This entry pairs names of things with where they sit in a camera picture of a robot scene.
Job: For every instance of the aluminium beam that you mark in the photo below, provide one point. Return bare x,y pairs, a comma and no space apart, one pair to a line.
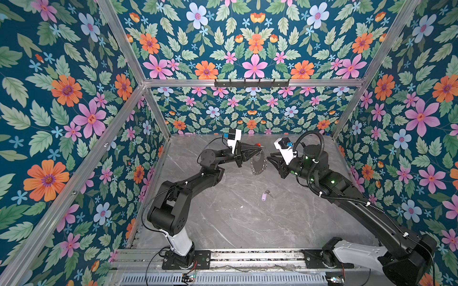
184,83
36,241

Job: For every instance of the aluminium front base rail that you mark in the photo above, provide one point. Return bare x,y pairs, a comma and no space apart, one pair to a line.
244,259

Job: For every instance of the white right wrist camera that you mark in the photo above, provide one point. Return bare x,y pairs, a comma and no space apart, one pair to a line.
285,147

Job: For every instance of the aluminium left top beam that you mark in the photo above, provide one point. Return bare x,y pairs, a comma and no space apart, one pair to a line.
36,241

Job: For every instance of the purple tag key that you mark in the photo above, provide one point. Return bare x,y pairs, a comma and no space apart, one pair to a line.
267,196

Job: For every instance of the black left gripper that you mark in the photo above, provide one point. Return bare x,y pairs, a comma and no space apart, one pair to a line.
243,153

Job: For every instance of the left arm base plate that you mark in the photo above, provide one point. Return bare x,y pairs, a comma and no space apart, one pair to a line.
195,259

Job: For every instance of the aluminium back right post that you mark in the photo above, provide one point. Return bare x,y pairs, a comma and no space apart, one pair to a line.
399,23

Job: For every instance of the white perforated cable duct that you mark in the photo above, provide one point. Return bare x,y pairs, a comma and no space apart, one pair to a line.
225,279

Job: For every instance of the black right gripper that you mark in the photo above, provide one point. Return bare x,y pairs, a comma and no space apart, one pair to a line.
281,167

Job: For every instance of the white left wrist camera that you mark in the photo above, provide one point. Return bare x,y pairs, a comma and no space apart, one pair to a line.
233,137

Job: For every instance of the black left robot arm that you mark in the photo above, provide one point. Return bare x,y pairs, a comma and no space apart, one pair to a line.
169,210

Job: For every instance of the aluminium post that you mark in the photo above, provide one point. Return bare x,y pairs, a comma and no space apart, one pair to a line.
399,23
125,47

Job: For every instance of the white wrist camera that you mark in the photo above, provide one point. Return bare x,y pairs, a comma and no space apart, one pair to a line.
285,147
233,137

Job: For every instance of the aluminium back left post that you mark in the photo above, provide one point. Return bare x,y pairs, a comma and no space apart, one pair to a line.
125,47

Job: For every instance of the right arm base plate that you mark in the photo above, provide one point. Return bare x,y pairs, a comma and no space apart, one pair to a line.
318,258

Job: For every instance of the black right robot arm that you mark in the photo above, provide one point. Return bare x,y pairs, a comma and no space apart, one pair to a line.
402,256

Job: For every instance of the aluminium back top beam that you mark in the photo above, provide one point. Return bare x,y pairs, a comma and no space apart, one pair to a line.
184,83

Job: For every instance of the black hook rail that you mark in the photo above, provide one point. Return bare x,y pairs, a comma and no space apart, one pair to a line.
256,83

